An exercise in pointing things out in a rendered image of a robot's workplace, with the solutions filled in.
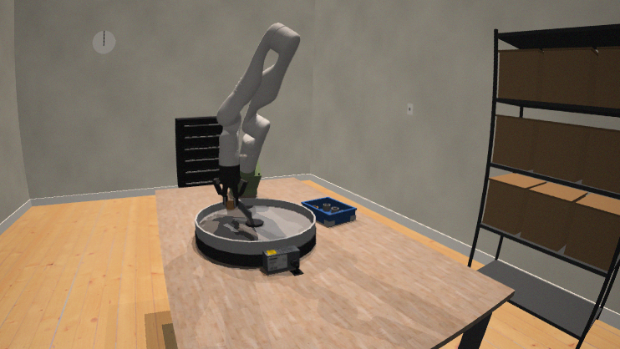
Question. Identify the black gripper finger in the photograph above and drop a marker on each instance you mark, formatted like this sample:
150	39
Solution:
235	191
222	191

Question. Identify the blue crate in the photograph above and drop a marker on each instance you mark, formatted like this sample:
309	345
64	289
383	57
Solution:
326	217

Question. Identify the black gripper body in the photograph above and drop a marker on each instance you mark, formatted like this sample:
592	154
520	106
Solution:
229	173

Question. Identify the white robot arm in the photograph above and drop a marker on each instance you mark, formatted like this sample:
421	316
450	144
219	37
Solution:
265	86

